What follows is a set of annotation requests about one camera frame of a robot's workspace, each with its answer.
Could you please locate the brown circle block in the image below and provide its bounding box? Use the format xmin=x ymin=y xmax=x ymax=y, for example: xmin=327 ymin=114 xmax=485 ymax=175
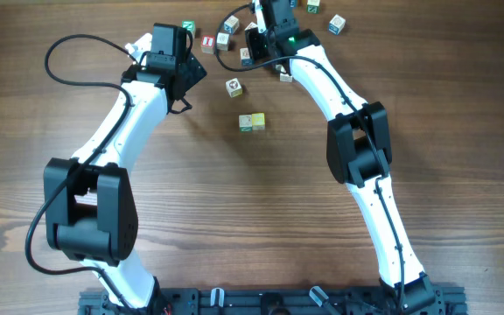
xmin=226 ymin=78 xmax=243 ymax=98

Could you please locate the green z block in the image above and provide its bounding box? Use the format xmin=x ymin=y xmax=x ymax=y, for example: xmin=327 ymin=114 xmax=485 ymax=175
xmin=239 ymin=115 xmax=253 ymax=132
xmin=306 ymin=0 xmax=320 ymax=14

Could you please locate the yellow animal block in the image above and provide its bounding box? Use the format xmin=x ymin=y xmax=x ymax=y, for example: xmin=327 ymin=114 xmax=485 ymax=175
xmin=251 ymin=113 xmax=265 ymax=130

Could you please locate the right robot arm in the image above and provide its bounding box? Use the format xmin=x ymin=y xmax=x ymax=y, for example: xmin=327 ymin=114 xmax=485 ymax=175
xmin=253 ymin=1 xmax=435 ymax=314

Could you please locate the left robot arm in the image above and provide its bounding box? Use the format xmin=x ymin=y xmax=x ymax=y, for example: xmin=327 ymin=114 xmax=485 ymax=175
xmin=35 ymin=24 xmax=282 ymax=314

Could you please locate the plain wood picture block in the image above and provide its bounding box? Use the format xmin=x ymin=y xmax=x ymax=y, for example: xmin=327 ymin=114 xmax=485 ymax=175
xmin=245 ymin=22 xmax=257 ymax=31

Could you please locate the blue L block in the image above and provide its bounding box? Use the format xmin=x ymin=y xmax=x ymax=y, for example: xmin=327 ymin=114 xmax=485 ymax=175
xmin=240 ymin=48 xmax=254 ymax=67

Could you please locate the blue striped H block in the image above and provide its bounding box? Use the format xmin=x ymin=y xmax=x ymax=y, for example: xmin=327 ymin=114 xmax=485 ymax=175
xmin=275 ymin=64 xmax=286 ymax=74

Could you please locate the red I block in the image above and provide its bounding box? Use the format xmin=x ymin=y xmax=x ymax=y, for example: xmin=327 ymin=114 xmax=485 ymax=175
xmin=200 ymin=36 xmax=215 ymax=54

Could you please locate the blue white back block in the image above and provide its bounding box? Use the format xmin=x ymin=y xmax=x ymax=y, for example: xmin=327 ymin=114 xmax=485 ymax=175
xmin=223 ymin=15 xmax=240 ymax=34

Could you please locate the pale pink block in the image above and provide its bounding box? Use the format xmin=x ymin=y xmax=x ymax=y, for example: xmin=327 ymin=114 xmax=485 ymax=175
xmin=216 ymin=32 xmax=230 ymax=52

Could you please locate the teal green N block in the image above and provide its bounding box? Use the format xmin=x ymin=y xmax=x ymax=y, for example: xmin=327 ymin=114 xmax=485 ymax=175
xmin=181 ymin=20 xmax=196 ymax=38

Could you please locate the yellow K block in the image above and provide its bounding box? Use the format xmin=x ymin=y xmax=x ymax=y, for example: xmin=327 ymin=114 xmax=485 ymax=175
xmin=280 ymin=73 xmax=293 ymax=82

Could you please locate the blue block far right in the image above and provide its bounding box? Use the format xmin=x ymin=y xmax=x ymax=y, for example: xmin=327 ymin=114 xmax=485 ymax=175
xmin=328 ymin=14 xmax=347 ymax=35

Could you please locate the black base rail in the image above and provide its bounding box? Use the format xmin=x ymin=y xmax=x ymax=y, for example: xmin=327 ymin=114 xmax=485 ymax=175
xmin=77 ymin=285 xmax=469 ymax=315

